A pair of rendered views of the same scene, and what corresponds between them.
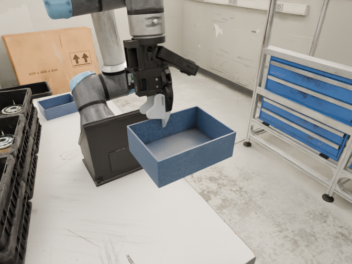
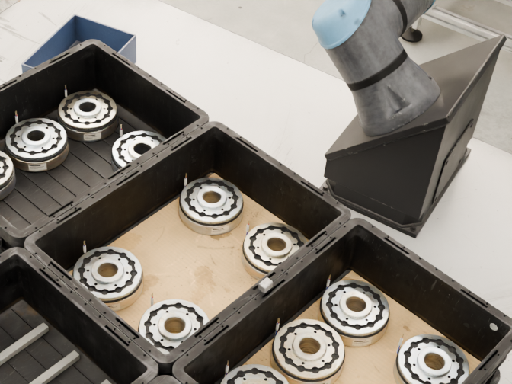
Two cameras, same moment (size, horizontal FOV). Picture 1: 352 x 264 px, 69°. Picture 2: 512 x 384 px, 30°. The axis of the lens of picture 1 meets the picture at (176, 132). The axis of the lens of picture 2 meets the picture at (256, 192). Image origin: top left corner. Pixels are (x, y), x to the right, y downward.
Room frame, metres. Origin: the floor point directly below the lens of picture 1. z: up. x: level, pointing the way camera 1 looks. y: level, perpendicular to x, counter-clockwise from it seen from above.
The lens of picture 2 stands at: (-0.12, 1.19, 1.96)
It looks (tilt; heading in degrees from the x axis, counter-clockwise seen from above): 45 degrees down; 329
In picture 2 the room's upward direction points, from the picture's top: 6 degrees clockwise
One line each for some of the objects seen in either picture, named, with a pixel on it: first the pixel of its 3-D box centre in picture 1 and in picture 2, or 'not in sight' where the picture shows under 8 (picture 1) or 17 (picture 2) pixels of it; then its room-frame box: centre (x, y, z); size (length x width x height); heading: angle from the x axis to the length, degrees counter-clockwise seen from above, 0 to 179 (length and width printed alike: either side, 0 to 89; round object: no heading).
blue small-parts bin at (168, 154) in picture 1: (180, 141); not in sight; (0.49, -0.01, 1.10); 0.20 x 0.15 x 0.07; 122
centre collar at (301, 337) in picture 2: not in sight; (309, 346); (0.52, 0.69, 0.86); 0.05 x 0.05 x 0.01
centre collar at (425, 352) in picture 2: not in sight; (433, 362); (0.43, 0.54, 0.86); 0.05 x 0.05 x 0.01
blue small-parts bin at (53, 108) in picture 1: (58, 106); (81, 62); (1.41, 0.72, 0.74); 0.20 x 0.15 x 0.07; 129
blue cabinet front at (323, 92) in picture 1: (301, 105); not in sight; (1.69, -0.92, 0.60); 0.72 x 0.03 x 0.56; 31
